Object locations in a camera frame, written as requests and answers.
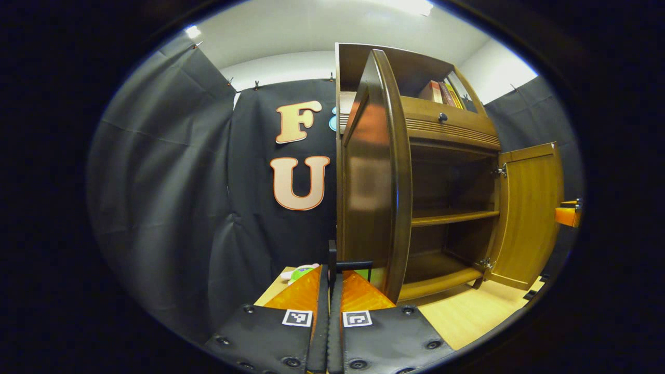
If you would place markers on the yellow book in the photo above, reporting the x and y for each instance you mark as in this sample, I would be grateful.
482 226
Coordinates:
454 96

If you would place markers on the metal door hinge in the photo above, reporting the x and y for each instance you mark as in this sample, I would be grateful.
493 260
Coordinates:
501 170
486 264

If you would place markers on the wooden inner cabinet shelf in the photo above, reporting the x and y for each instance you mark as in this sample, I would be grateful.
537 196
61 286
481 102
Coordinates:
452 218

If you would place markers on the wooden cabinet drawer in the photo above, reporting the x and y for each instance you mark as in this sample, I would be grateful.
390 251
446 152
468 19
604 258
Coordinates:
452 130

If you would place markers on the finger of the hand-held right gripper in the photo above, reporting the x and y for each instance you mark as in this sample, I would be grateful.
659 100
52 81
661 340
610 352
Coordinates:
567 217

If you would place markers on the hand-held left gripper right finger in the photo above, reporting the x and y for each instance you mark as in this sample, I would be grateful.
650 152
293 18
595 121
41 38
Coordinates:
335 343

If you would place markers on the tan red book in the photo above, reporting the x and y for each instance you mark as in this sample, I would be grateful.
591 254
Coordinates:
431 92

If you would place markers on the black backdrop cloth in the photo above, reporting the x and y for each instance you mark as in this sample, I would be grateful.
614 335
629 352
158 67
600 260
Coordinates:
166 208

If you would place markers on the dark brown book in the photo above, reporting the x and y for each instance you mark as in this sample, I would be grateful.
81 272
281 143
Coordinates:
447 94

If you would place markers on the green plush toy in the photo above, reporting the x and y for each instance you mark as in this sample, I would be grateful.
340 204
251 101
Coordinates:
301 272

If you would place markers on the brown wooden double-door shoe cabinet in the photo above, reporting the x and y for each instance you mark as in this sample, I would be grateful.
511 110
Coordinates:
452 171

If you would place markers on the small ceiling light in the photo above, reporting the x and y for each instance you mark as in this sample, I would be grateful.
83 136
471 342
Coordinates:
193 31

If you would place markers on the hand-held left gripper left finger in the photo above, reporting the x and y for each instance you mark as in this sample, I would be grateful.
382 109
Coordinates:
321 343

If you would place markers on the wooden cabinet door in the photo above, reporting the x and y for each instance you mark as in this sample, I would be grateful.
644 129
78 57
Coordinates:
371 182
530 218

